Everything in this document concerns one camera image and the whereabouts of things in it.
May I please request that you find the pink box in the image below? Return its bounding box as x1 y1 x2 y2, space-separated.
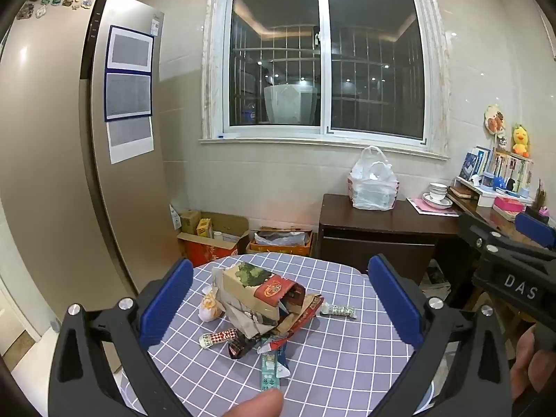
493 196 528 216

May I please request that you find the yellow white snack packet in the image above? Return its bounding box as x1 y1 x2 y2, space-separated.
197 287 224 322

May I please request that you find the red gold snack wrapper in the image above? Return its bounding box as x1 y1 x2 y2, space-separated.
253 275 307 313

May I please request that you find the red cardboard box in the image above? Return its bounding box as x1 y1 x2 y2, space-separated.
176 211 250 268

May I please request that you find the yellow duck plush toy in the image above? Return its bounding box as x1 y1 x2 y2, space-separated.
511 124 531 158

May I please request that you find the white storage box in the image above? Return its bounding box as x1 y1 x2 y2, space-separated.
423 261 452 297

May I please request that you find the white printed paper sheet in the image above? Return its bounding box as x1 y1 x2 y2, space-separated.
107 116 155 164

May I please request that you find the person's left hand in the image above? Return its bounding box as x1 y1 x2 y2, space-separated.
226 389 285 417

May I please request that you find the beige carton with green print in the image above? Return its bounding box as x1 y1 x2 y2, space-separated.
221 263 281 320

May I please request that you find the blue framed printed sheet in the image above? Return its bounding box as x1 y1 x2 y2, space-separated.
104 72 154 121
106 25 155 72

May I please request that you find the round cartoon wall fan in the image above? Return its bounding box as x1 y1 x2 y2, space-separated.
483 104 507 136

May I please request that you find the dark red wrapper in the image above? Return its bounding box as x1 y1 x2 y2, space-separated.
228 336 261 360

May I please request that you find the person's right hand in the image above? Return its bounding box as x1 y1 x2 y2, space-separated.
509 327 556 400

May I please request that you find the white framed sliding window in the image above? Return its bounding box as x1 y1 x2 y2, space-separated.
199 0 451 161

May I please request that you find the dark pen holder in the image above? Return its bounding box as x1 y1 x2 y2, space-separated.
536 178 550 219

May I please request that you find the red white patterned sachet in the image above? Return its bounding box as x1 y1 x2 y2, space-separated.
199 329 239 349

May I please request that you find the beige metallic refrigerator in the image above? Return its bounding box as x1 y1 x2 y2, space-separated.
0 0 183 348

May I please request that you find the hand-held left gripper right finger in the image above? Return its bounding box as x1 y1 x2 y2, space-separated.
368 254 513 417

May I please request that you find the orange sided cardboard box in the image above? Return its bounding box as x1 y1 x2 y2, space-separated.
245 226 314 260

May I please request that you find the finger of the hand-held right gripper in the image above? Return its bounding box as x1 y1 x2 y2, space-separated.
515 212 556 249
457 211 556 270

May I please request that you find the brown paper wrapper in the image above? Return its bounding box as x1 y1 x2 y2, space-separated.
273 293 324 336

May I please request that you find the dark wooden drawer cabinet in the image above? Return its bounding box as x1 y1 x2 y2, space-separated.
318 194 461 285

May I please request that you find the pink book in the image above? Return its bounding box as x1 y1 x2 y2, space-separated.
407 197 460 217

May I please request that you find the blue foil wrapper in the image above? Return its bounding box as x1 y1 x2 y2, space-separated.
256 339 291 377

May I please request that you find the grey paper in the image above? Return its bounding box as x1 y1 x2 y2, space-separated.
223 300 270 340

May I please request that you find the purple checked tablecloth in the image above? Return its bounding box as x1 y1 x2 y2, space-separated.
117 254 435 417

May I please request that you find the green white sachet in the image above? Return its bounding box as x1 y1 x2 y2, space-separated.
320 303 356 319

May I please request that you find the teal sachet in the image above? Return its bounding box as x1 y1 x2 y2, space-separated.
261 352 281 391

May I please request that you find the white plate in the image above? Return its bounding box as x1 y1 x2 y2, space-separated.
422 192 453 210

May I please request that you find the dark wooden desk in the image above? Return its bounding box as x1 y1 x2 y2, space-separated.
447 187 556 326

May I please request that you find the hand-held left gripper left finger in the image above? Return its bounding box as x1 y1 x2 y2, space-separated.
49 257 195 417

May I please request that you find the white plastic bag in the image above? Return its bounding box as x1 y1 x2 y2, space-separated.
347 145 399 211

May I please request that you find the small brown cardboard box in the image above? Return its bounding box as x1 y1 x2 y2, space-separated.
180 210 203 235

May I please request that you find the row of books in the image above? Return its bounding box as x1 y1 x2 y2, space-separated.
460 145 535 193

